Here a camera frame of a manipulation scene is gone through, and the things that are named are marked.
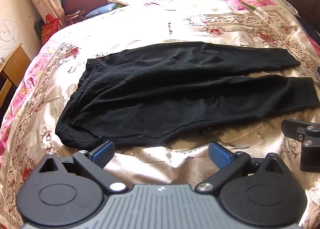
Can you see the floral bedspread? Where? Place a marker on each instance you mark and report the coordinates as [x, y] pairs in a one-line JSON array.
[[150, 26]]

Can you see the green bag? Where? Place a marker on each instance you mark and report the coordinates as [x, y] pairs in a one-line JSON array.
[[38, 29]]

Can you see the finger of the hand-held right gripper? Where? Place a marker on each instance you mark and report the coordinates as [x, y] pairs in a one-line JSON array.
[[293, 130]]

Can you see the blue pillow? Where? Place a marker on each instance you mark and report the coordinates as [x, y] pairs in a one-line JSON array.
[[102, 10]]

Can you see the black pants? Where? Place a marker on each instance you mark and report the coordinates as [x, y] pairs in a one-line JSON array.
[[160, 94]]

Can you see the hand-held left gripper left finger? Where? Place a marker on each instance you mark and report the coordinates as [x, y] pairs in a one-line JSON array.
[[101, 155]]

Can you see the brown handbag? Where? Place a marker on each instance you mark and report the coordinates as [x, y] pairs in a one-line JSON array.
[[75, 15]]

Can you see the red gift bag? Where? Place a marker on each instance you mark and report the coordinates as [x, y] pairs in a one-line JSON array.
[[50, 29]]

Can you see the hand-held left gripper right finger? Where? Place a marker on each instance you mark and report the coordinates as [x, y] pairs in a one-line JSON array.
[[221, 156]]

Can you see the wooden desk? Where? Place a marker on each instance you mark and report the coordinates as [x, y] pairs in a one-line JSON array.
[[15, 66]]

